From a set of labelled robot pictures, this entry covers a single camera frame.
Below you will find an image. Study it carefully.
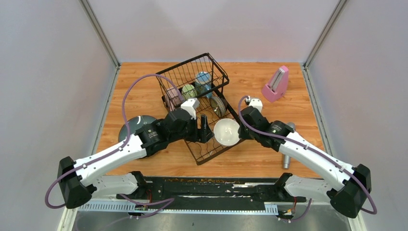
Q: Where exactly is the blue butterfly mug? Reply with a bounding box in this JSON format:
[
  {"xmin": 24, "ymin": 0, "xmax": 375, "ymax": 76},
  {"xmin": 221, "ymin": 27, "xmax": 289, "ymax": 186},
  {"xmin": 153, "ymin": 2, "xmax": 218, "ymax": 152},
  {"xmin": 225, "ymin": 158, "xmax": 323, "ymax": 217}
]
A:
[{"xmin": 195, "ymin": 71, "xmax": 212, "ymax": 95}]

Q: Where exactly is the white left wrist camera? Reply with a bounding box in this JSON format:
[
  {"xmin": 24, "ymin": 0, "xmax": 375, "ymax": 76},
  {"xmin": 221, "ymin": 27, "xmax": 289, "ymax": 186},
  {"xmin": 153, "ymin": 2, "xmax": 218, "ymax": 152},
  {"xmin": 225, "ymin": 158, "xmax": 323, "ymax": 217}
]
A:
[{"xmin": 180, "ymin": 98, "xmax": 200, "ymax": 120}]

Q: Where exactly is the pink metronome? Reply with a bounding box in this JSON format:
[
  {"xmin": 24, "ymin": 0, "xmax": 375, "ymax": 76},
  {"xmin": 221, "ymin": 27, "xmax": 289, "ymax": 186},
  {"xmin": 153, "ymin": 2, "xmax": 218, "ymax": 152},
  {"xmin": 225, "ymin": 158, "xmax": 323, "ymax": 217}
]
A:
[{"xmin": 261, "ymin": 65, "xmax": 289, "ymax": 103}]

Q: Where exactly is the patterned ceramic bowl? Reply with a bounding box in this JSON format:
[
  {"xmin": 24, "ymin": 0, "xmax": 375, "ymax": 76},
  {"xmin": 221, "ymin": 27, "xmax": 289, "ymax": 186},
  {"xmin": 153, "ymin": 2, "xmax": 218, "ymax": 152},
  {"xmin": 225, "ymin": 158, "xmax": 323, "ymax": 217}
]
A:
[{"xmin": 209, "ymin": 96, "xmax": 227, "ymax": 118}]

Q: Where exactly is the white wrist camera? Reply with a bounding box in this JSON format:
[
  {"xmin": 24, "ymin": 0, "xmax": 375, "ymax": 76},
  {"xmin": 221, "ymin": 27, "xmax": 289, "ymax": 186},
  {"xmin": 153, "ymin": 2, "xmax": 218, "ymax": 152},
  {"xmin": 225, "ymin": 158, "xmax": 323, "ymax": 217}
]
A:
[
  {"xmin": 180, "ymin": 98, "xmax": 200, "ymax": 120},
  {"xmin": 245, "ymin": 96, "xmax": 263, "ymax": 113}
]

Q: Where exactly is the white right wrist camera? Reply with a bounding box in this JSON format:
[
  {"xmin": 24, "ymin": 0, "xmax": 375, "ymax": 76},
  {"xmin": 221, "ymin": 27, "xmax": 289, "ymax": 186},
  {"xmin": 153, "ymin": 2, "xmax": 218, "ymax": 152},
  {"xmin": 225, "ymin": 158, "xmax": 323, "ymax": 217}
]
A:
[{"xmin": 245, "ymin": 96, "xmax": 263, "ymax": 113}]

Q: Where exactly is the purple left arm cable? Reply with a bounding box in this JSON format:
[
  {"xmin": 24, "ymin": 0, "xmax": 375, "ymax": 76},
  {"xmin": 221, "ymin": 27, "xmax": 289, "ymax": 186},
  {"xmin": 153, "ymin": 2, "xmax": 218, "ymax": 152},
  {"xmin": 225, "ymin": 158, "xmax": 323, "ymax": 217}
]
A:
[{"xmin": 44, "ymin": 74, "xmax": 184, "ymax": 209}]

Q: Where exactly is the black wire dish rack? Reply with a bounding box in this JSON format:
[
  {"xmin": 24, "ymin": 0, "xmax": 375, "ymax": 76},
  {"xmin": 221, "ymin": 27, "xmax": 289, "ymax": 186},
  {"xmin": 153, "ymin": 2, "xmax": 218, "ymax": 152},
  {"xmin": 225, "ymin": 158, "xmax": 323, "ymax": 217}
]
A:
[{"xmin": 155, "ymin": 52, "xmax": 244, "ymax": 166}]

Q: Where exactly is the blue-grey ceramic plate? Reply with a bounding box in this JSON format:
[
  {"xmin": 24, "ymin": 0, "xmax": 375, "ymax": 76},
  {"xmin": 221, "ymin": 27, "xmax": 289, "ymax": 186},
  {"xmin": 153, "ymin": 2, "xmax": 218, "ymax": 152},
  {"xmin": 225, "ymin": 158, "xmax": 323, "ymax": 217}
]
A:
[{"xmin": 118, "ymin": 115, "xmax": 156, "ymax": 142}]

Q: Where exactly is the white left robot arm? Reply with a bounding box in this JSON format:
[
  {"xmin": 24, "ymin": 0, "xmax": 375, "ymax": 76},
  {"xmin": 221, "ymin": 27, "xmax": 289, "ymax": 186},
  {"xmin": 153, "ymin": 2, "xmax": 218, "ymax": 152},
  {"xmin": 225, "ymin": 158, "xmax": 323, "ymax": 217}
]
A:
[{"xmin": 57, "ymin": 108, "xmax": 213, "ymax": 209}]

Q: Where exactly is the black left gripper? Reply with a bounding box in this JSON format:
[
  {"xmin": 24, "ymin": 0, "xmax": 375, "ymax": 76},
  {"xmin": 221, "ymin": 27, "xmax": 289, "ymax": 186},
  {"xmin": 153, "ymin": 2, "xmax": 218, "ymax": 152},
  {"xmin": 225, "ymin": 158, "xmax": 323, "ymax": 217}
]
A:
[{"xmin": 169, "ymin": 114, "xmax": 215, "ymax": 143}]

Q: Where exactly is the pink ceramic mug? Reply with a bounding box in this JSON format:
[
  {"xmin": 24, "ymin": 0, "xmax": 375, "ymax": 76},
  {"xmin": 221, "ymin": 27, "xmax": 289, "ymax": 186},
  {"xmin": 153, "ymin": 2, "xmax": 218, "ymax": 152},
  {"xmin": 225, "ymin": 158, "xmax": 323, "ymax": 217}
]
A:
[{"xmin": 165, "ymin": 87, "xmax": 182, "ymax": 111}]

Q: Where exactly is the light green mug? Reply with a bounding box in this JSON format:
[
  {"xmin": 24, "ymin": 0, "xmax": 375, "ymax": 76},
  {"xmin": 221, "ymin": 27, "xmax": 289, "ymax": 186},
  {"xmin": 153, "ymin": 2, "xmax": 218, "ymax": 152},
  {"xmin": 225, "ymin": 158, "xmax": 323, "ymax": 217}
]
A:
[{"xmin": 181, "ymin": 84, "xmax": 197, "ymax": 100}]

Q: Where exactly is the white zigzag ceramic bowl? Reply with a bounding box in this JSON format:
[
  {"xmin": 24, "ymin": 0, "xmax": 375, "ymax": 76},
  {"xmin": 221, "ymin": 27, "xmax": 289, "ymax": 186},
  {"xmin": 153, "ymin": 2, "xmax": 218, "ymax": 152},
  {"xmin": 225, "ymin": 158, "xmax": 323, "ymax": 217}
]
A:
[{"xmin": 213, "ymin": 118, "xmax": 240, "ymax": 146}]

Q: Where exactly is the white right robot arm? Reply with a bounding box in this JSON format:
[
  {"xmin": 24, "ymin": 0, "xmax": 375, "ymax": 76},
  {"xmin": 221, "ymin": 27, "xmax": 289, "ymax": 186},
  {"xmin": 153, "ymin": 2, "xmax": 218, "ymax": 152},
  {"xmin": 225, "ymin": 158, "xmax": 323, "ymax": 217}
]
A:
[{"xmin": 239, "ymin": 106, "xmax": 378, "ymax": 218}]

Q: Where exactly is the silver microphone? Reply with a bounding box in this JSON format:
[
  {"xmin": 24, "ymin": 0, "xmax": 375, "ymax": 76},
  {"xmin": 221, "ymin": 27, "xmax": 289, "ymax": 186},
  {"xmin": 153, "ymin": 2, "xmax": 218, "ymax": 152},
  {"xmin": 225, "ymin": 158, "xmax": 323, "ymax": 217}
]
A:
[{"xmin": 282, "ymin": 122, "xmax": 296, "ymax": 169}]

